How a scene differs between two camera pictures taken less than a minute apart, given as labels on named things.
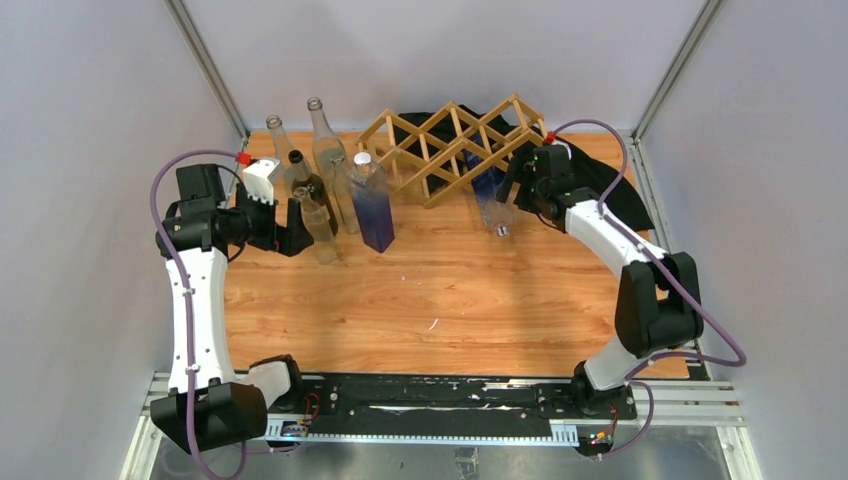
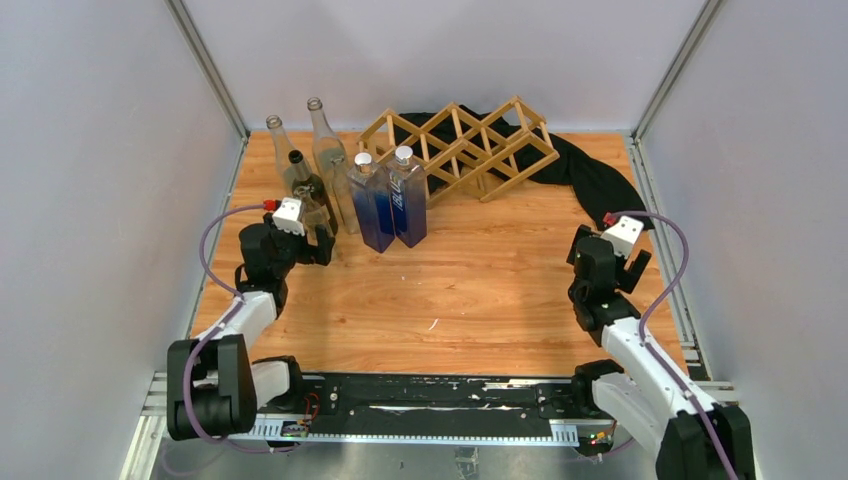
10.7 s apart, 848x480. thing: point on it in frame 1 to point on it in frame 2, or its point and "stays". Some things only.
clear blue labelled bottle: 498,216 to 409,198
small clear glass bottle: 319,227 stays
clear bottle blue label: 370,189 stays
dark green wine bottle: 314,187 stays
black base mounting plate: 425,403 stays
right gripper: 524,171 to 627,281
